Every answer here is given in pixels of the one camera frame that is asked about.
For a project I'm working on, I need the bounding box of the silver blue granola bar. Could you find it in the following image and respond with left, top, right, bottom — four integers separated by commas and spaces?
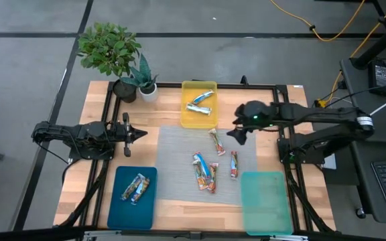
185, 102, 213, 116
192, 89, 216, 106

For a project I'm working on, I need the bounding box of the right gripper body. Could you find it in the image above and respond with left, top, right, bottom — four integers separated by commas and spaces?
235, 100, 274, 130

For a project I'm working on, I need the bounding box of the red Chewy granola bar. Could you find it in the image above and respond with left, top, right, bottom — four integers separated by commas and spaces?
207, 162, 220, 194
208, 128, 227, 157

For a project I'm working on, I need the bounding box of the blue brown granola bar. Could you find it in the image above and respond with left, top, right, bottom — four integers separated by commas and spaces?
130, 177, 151, 206
120, 173, 146, 202

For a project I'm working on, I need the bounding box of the turquoise plastic bin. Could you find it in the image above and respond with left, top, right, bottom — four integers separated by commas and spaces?
241, 170, 294, 236

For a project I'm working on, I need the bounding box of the black power cable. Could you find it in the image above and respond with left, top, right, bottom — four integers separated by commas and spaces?
323, 80, 386, 110

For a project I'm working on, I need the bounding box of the snake plant in white pot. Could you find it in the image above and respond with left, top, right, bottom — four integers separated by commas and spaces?
121, 53, 159, 103

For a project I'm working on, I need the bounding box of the dark blue plastic bin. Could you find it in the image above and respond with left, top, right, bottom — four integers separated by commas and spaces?
107, 165, 159, 232

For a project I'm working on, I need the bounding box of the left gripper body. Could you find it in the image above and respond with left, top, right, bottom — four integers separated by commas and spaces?
113, 112, 134, 157

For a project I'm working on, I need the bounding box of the yellow extension cable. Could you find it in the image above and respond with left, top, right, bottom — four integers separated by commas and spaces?
316, 0, 386, 110
269, 0, 367, 43

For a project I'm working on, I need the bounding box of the grey woven placemat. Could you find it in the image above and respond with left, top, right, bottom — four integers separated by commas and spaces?
155, 125, 259, 206

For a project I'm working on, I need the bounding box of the black power adapter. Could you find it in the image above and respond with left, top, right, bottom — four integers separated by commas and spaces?
367, 59, 386, 97

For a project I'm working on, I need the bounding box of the black standing desk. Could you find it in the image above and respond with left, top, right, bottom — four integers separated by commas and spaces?
348, 0, 386, 70

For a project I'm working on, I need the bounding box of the black aluminium table frame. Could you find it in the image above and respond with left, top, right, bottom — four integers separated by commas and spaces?
54, 75, 336, 241

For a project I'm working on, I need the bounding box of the leafy plant in black pot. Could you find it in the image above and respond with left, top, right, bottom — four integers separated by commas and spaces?
76, 21, 143, 104

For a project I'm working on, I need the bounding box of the blue red-tipped granola bar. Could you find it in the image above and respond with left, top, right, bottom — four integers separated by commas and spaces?
193, 151, 212, 181
230, 150, 240, 181

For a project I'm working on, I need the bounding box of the yellow plastic bin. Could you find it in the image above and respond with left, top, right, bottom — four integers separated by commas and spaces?
180, 80, 219, 130

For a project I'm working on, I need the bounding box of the silver aluminium profile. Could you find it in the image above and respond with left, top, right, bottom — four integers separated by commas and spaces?
82, 230, 310, 241

